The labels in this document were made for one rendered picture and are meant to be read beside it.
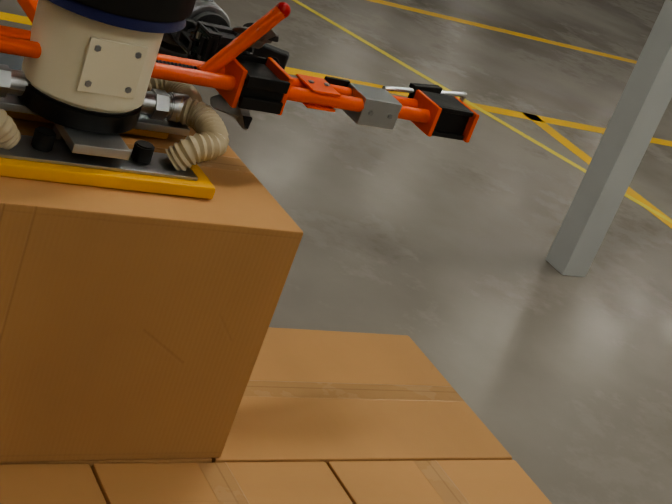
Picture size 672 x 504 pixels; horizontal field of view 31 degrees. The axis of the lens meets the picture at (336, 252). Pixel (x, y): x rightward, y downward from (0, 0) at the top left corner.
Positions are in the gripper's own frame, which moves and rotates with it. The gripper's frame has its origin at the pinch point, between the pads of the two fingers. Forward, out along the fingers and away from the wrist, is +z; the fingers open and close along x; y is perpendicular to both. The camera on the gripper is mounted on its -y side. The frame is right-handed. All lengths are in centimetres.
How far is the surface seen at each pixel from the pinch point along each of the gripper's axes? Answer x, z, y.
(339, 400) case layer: -53, 5, -31
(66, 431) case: -48, 21, 25
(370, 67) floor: -107, -372, -268
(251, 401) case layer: -53, 6, -13
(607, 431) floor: -108, -58, -181
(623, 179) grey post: -65, -156, -246
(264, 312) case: -26.8, 20.9, 0.2
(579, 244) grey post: -94, -156, -240
